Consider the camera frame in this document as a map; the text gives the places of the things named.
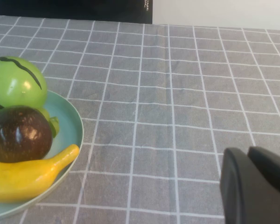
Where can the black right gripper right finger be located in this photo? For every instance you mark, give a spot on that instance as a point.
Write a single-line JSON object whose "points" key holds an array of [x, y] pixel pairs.
{"points": [[270, 165]]}

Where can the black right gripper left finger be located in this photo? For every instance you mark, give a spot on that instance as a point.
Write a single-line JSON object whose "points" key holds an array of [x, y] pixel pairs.
{"points": [[247, 193]]}

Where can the yellow toy banana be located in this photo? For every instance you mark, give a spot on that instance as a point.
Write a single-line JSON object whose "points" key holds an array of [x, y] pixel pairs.
{"points": [[21, 177]]}

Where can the grey white-checked tablecloth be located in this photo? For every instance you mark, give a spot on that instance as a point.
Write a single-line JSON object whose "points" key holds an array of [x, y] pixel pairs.
{"points": [[168, 98]]}

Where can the light green round plate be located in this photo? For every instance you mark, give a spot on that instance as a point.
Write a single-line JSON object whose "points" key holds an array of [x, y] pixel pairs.
{"points": [[68, 121]]}

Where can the small green toy fruit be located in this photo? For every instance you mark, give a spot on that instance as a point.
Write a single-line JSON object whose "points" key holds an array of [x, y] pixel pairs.
{"points": [[55, 124]]}

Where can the dark brown round toy fruit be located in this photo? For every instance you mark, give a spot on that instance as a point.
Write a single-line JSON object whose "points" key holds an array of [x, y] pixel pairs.
{"points": [[21, 135]]}

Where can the black box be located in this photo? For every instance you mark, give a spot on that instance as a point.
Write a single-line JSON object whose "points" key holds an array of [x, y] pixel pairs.
{"points": [[72, 9]]}

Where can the green striped toy melon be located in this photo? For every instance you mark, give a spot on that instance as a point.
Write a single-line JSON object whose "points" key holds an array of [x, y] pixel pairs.
{"points": [[14, 81]]}

